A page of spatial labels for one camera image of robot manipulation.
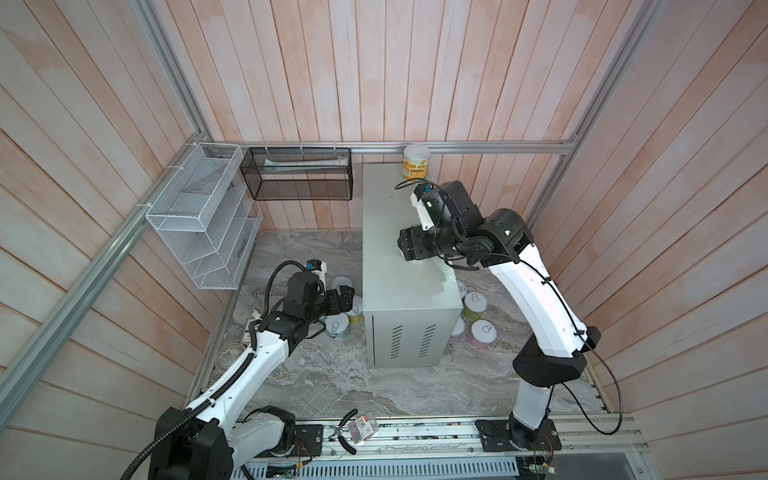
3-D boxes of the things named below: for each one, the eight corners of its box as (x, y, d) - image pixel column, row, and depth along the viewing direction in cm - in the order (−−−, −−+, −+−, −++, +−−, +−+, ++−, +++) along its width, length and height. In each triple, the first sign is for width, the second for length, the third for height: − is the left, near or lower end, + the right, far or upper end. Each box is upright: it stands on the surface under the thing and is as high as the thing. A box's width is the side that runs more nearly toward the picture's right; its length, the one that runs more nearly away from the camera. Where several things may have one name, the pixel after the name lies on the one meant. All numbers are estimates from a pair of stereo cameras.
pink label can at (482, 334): (469, 350, 91) (474, 342, 86) (464, 328, 95) (469, 319, 90) (493, 350, 91) (499, 342, 86) (487, 328, 95) (493, 319, 90)
